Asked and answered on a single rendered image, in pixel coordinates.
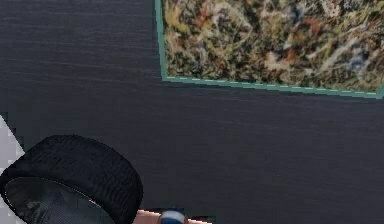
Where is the green framed abstract painting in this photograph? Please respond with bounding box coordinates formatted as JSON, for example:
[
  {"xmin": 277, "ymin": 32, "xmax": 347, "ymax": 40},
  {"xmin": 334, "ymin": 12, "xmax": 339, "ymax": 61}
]
[{"xmin": 153, "ymin": 0, "xmax": 384, "ymax": 100}]

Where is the blue and white ball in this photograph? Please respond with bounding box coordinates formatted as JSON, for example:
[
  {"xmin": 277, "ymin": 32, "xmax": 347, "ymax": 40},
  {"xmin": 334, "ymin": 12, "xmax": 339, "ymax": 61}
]
[{"xmin": 157, "ymin": 208, "xmax": 190, "ymax": 224}]

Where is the black tyre wheel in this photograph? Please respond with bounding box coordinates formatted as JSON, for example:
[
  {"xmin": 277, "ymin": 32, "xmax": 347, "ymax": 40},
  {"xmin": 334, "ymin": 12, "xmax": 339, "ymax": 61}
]
[{"xmin": 0, "ymin": 134, "xmax": 144, "ymax": 224}]

